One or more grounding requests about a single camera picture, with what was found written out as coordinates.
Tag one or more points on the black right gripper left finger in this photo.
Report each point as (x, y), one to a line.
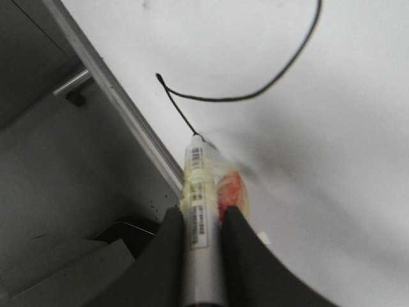
(154, 279)

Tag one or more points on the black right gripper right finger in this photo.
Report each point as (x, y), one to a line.
(254, 276)

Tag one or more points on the white whiteboard marker black tip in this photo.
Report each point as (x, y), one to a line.
(203, 281)

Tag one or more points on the red round magnet taped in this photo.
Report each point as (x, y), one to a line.
(231, 191)

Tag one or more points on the white whiteboard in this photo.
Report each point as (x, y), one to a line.
(308, 99)

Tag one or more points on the silver metal support rod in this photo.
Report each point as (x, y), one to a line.
(72, 84)

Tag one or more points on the grey aluminium whiteboard frame rail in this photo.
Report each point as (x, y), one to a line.
(136, 123)

